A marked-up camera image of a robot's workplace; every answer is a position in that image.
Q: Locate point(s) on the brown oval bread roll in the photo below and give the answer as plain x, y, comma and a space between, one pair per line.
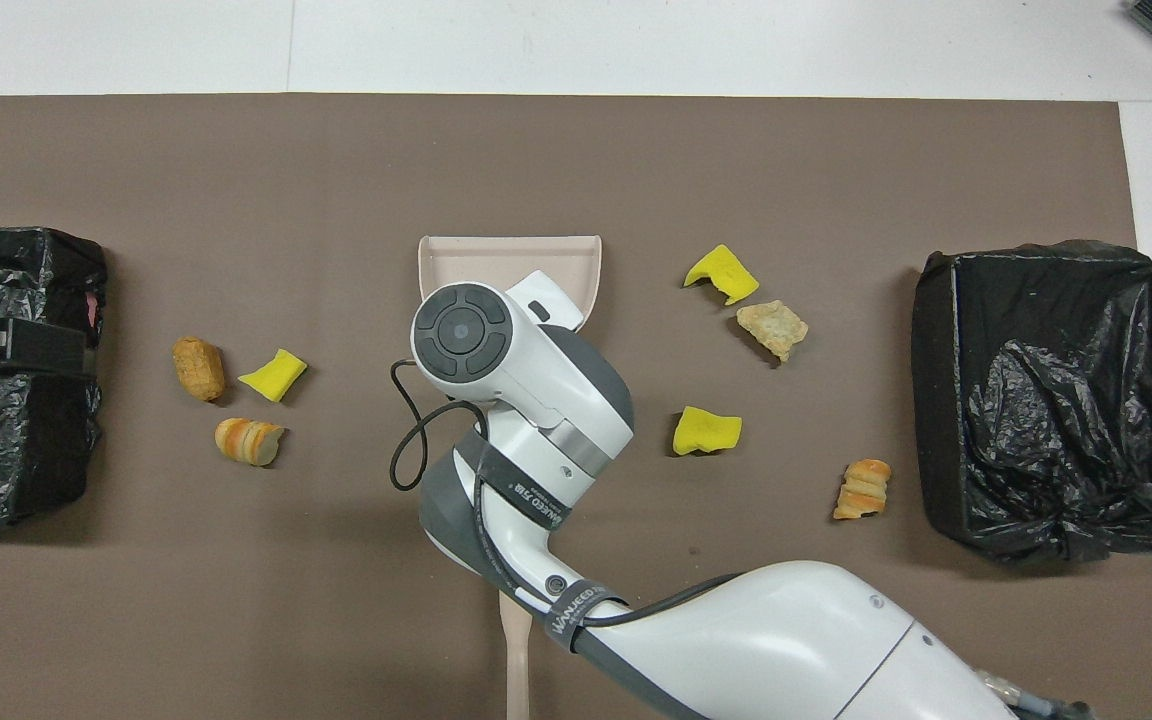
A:
198, 368

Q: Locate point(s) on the striped orange white bread roll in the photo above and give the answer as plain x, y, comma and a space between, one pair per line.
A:
246, 441

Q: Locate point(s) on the yellow green sponge piece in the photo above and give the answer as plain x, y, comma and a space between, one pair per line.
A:
273, 376

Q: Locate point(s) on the beige plastic dustpan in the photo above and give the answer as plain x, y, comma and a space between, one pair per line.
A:
496, 262

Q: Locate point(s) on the beige brush black bristles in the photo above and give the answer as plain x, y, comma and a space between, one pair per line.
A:
517, 660

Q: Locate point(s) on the spiral orange pastry horn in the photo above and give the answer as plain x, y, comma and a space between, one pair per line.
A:
863, 488

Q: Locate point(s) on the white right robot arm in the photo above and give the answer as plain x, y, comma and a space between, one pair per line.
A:
786, 640

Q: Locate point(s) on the brown table mat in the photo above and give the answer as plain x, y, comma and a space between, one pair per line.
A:
236, 200

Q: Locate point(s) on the pale flat bread piece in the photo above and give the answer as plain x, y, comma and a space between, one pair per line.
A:
774, 328

